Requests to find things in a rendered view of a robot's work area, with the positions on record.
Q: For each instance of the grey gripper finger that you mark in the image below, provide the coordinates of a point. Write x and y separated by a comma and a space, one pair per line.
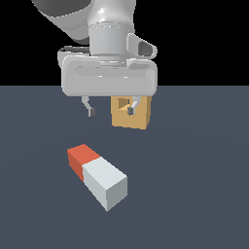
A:
88, 105
133, 105

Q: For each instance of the red and white peg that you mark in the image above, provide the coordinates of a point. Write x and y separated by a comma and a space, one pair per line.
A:
99, 175

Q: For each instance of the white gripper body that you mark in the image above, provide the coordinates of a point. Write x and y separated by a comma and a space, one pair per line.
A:
108, 78

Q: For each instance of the tan box with hole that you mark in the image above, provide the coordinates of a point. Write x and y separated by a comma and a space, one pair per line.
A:
142, 113

